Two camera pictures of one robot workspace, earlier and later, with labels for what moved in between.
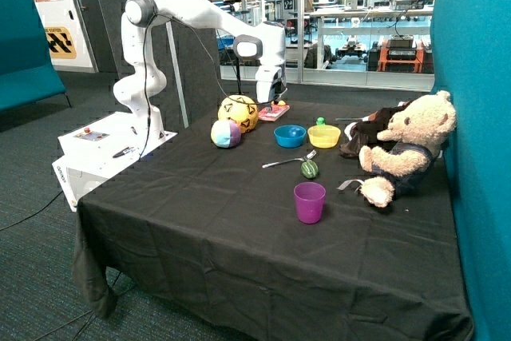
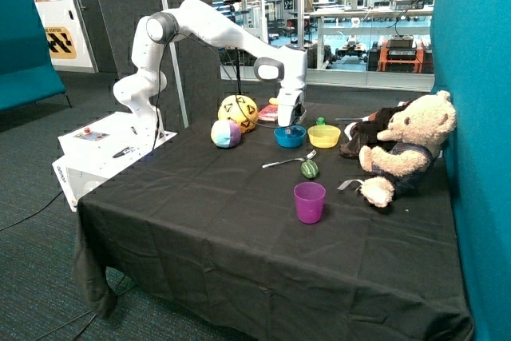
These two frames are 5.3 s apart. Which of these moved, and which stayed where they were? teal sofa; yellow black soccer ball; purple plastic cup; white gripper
Moved: white gripper
Stayed: yellow black soccer ball; purple plastic cup; teal sofa
